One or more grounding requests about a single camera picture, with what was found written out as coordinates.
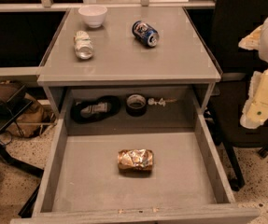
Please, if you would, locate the black strap bundle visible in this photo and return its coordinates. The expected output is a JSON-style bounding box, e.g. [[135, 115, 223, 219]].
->
[[70, 95, 121, 125]]

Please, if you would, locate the grey open drawer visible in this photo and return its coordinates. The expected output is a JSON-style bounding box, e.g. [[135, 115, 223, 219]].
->
[[10, 112, 259, 224]]

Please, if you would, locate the blue soda can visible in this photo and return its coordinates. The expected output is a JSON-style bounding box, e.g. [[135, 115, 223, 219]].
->
[[132, 21, 160, 48]]

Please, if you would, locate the grey cabinet counter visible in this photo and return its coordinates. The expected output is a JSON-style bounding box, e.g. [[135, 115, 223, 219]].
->
[[37, 7, 220, 120]]

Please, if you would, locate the white bowl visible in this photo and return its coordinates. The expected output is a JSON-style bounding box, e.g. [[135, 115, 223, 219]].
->
[[78, 5, 107, 28]]

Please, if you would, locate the black tape roll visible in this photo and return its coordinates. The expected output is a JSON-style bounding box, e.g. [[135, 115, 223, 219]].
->
[[126, 94, 147, 117]]

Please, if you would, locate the small keys bundle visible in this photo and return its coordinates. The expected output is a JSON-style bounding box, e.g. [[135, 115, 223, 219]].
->
[[148, 98, 176, 106]]

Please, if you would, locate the crushed white green can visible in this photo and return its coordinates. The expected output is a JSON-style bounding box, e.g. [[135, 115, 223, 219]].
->
[[74, 31, 94, 60]]

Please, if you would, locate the black office chair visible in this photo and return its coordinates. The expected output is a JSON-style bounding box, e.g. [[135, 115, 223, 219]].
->
[[208, 0, 268, 190]]

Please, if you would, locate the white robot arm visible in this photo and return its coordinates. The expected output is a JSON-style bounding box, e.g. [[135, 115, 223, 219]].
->
[[238, 18, 268, 129]]

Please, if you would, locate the brown bag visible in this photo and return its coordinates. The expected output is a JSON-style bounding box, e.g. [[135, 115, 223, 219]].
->
[[0, 79, 52, 139]]

